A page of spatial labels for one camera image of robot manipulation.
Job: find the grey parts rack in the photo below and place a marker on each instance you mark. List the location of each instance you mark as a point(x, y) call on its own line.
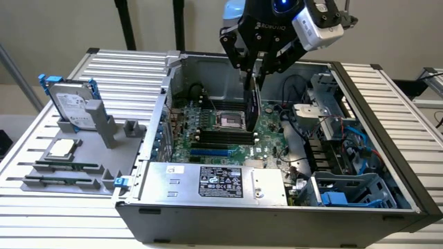
point(86, 166)

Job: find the green motherboard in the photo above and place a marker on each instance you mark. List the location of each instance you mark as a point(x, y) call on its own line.
point(222, 145)

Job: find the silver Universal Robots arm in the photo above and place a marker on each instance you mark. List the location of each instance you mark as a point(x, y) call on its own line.
point(233, 10)

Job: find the grey power supply unit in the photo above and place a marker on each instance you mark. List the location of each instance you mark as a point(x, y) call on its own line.
point(214, 182)

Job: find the grey disk bay cage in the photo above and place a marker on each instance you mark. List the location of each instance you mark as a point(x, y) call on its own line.
point(350, 186)

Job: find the blue case latch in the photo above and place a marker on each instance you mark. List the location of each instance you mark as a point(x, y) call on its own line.
point(123, 182)

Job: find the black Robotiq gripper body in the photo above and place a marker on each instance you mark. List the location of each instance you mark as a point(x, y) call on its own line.
point(266, 28)

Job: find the hard disk with blue rails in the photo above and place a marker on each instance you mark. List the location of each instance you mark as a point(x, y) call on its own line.
point(71, 103)

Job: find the black open PC case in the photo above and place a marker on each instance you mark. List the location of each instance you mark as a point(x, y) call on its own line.
point(242, 223)

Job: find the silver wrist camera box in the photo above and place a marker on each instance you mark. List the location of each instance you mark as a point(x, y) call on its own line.
point(317, 28)

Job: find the black box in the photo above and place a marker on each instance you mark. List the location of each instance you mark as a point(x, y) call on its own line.
point(4, 142)

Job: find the blue expansion slot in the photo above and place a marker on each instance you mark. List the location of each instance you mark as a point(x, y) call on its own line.
point(210, 153)

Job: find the black tripod pole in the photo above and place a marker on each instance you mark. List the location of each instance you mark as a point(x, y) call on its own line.
point(126, 24)
point(182, 24)

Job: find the grey metal frame post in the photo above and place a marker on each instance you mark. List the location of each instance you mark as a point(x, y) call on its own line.
point(19, 77)

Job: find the CPU socket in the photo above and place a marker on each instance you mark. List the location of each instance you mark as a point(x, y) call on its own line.
point(229, 119)

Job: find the green RAM stick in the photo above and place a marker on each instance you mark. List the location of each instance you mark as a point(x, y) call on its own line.
point(66, 166)
point(57, 180)

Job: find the silver CPU chip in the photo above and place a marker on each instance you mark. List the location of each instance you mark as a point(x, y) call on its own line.
point(63, 148)

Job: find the black RAM slot bank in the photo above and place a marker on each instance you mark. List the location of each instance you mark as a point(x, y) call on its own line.
point(225, 137)
point(225, 105)

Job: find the grey fan shroud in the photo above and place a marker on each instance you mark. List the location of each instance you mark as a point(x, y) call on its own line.
point(306, 114)

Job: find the black graphics card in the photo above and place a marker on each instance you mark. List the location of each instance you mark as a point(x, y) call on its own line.
point(253, 109)

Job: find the blue disk bay clip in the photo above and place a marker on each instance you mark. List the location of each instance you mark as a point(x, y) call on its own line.
point(334, 199)

